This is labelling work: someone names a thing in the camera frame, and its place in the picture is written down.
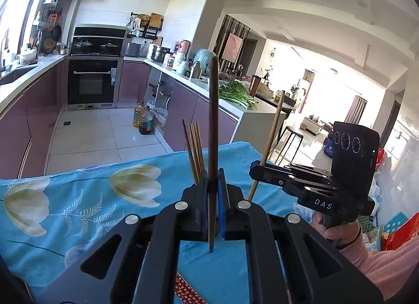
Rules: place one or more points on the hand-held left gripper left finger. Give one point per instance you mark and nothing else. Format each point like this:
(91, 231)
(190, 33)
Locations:
(205, 199)

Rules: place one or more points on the stainless steel stockpot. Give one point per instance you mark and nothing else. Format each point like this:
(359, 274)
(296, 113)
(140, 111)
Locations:
(160, 54)

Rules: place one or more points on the white plastic bag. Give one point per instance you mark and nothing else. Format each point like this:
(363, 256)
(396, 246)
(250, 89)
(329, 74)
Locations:
(389, 186)

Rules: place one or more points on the white plastic bottle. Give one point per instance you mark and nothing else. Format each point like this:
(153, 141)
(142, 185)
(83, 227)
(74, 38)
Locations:
(173, 61)

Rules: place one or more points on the bunch of green vegetables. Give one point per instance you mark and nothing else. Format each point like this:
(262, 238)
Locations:
(237, 94)

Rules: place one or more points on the pink base cabinet run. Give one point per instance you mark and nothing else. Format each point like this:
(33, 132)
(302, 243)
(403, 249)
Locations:
(32, 120)
(183, 107)

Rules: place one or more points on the person's right forearm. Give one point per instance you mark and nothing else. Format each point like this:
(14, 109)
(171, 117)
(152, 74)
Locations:
(386, 264)

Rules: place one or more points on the dark soy sauce bottle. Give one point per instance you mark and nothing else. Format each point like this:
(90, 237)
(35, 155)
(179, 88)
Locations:
(146, 122)

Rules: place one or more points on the steel sink faucet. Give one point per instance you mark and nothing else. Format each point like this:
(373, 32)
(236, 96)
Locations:
(5, 45)

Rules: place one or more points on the blue shopping bag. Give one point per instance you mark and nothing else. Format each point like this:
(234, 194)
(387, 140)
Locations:
(328, 150)

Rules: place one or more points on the kitchen window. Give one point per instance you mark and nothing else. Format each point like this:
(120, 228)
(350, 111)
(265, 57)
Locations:
(19, 2)

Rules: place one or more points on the steel kitchen sink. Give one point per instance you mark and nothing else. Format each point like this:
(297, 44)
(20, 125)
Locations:
(16, 74)

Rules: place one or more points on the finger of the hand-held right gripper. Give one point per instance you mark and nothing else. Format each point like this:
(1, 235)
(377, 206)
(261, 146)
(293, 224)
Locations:
(288, 169)
(304, 187)

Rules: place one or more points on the pink electric kettle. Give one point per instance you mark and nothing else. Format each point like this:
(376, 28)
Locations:
(184, 47)

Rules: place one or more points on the mint green kitchen appliance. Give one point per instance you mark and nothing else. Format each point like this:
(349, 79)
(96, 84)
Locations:
(203, 61)

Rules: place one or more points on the black pot with glass lid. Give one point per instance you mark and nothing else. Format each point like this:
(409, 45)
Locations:
(82, 47)
(109, 47)

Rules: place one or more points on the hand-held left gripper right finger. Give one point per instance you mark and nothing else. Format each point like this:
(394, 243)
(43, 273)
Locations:
(223, 202)

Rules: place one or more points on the black round stool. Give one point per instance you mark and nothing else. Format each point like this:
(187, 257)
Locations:
(291, 132)

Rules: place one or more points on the wooden cutting board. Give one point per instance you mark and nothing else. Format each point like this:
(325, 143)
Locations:
(155, 20)

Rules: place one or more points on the steel vacuum flask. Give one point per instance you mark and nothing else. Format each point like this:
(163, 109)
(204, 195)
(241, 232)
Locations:
(195, 70)

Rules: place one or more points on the brown travel tumbler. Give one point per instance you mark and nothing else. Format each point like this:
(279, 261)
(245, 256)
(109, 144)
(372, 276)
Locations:
(254, 86)

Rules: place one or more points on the person's right hand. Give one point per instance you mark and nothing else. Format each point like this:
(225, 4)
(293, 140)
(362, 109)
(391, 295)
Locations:
(343, 235)

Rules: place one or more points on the red patterned box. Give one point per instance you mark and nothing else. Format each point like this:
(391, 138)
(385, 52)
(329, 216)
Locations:
(402, 232)

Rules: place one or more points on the yellow cooking oil bottle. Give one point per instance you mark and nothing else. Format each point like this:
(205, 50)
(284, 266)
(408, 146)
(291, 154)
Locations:
(137, 117)

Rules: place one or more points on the black range hood stove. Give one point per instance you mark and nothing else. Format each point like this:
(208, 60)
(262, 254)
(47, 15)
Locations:
(98, 32)

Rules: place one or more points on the bunch of wooden chopsticks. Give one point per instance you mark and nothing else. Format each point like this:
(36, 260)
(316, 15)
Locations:
(196, 153)

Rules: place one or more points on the black built-in oven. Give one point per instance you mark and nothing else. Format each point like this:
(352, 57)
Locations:
(91, 81)

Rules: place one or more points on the white low table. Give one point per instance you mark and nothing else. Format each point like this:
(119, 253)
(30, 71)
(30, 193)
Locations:
(316, 125)

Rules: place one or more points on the black wall rack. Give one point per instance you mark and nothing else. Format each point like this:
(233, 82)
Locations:
(144, 32)

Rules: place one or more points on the blue floral tablecloth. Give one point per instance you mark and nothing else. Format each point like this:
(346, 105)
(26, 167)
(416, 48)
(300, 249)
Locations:
(98, 199)

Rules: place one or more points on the hanging black frying pan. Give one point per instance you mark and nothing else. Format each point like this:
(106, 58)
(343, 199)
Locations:
(57, 33)

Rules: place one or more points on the white casserole pot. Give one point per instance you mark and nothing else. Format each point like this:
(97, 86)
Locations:
(28, 57)

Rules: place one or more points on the dark dining table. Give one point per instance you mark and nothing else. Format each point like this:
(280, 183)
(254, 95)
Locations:
(278, 102)

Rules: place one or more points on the pink framed painting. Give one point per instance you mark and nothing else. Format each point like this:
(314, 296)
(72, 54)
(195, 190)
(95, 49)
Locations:
(232, 47)

